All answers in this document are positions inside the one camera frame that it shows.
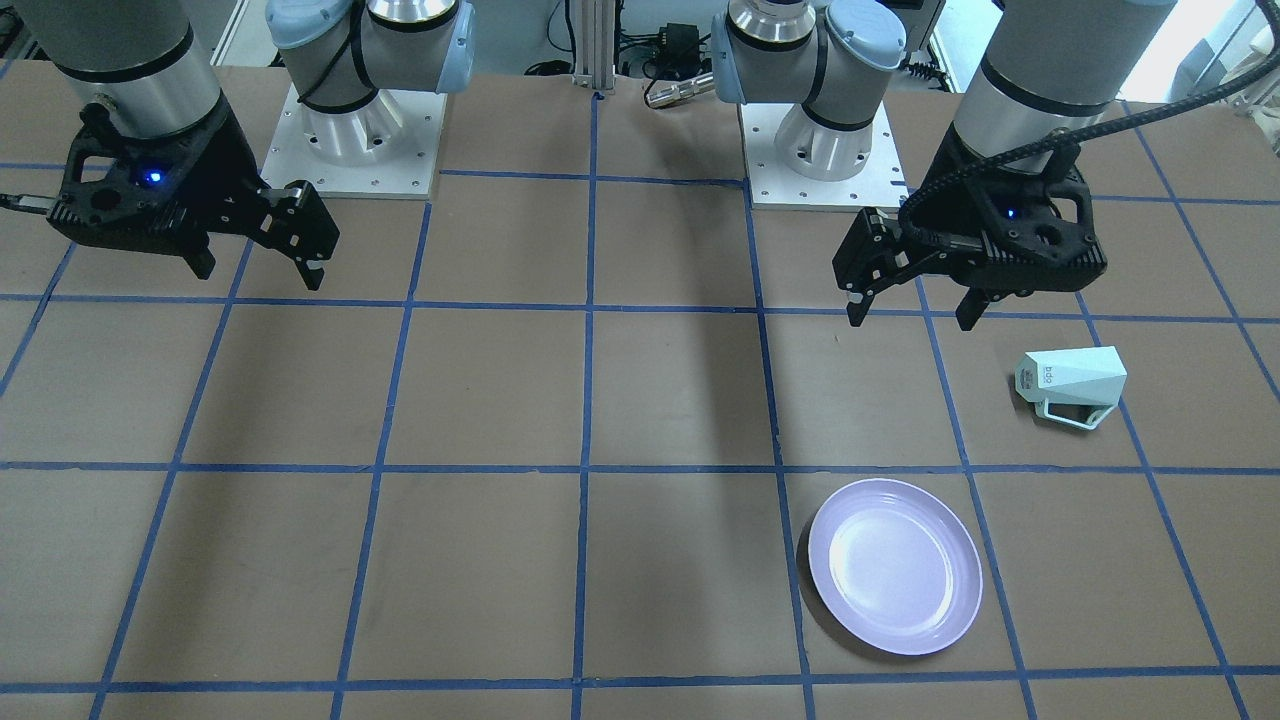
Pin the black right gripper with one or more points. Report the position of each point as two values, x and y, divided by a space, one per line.
222 177

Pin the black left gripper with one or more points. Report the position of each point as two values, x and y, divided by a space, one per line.
948 222

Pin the mint green faceted cup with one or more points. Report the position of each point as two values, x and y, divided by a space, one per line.
1078 387

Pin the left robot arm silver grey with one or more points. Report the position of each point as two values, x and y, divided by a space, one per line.
1047 75

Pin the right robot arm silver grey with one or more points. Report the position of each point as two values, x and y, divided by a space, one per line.
141 58

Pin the lavender round plate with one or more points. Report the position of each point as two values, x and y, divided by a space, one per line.
895 566

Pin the silver cylindrical connector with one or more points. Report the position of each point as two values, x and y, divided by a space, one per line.
681 91

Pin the black power adapter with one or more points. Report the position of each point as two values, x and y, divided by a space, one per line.
677 43

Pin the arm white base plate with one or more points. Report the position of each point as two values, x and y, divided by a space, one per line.
794 164
387 150

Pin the aluminium frame post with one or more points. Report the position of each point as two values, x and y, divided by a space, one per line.
594 27

